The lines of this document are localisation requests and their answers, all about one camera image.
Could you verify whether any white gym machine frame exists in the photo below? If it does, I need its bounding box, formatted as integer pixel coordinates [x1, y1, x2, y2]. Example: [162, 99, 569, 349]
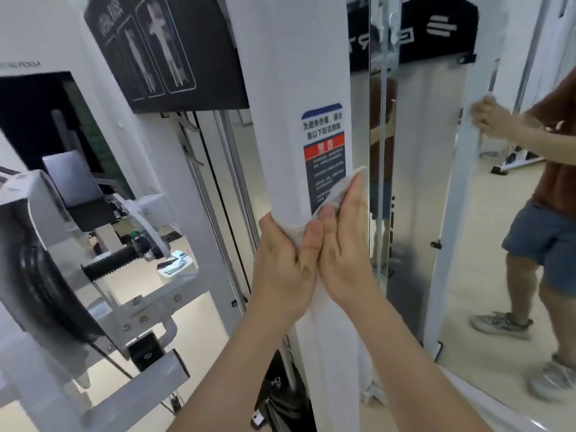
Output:
[0, 0, 374, 432]

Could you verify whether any person's right forearm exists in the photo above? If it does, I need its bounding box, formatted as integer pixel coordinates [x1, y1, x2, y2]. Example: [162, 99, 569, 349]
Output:
[350, 290, 491, 432]

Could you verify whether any person's left hand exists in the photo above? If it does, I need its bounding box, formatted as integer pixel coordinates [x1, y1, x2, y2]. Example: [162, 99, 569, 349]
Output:
[250, 213, 325, 330]

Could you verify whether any person's left forearm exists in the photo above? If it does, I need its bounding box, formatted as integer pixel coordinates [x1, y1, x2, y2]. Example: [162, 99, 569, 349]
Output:
[166, 310, 298, 432]

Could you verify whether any black square cushion pad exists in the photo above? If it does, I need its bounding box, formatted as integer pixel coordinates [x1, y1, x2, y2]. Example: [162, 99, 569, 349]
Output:
[43, 150, 123, 231]

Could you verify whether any blue dotted wet wipes packet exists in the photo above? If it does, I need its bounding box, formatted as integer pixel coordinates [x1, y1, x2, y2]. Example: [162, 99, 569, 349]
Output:
[157, 258, 192, 277]

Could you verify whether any person's right hand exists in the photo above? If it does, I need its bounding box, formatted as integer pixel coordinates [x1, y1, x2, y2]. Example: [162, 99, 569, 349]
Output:
[317, 171, 384, 307]

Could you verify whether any black exercise instruction placard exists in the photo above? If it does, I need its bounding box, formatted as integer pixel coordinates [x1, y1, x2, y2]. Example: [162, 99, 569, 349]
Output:
[83, 0, 251, 115]

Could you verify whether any white cleaning wipe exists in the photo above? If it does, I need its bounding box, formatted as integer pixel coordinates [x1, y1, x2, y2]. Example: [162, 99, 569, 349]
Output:
[269, 166, 368, 241]

